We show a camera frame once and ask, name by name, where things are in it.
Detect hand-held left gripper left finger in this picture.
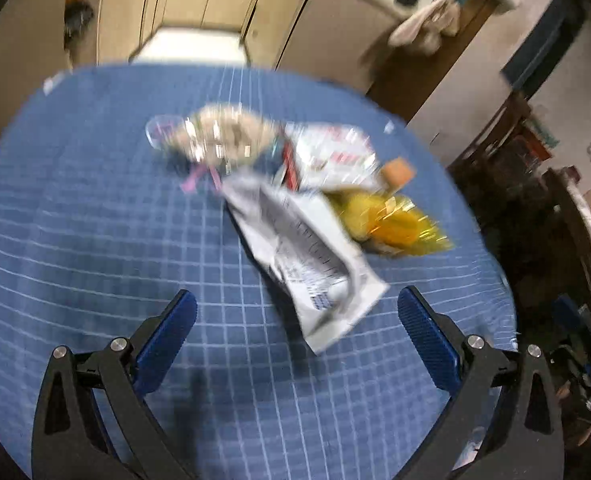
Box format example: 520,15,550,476
32,289,199,480

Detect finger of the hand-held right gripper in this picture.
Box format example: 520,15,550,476
553,295,591,342

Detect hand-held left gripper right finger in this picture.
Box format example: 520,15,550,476
397,285,565,480

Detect yellow plastic wrapper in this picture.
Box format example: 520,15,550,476
323,187,457,257

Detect white printed packet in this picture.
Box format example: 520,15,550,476
222,170,391,356

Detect orange sponge block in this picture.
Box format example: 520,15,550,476
379,157,417,191

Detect clear plastic wrapper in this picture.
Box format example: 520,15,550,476
146,104,282,194

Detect white wipes packet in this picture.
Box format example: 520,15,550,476
280,124,379,191

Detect dark wooden sideboard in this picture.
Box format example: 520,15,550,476
539,165,591,322

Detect blue checked tablecloth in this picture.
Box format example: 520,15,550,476
0,62,519,480

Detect wooden chair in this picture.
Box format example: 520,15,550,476
449,94,532,182

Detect dark room window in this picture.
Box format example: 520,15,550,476
499,9,589,97

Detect dark hanging bag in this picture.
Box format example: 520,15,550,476
64,0,95,52

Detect brown refrigerator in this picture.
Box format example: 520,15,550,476
0,0,112,87

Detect beige kitchen base cabinets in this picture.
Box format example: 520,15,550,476
98,0,412,77

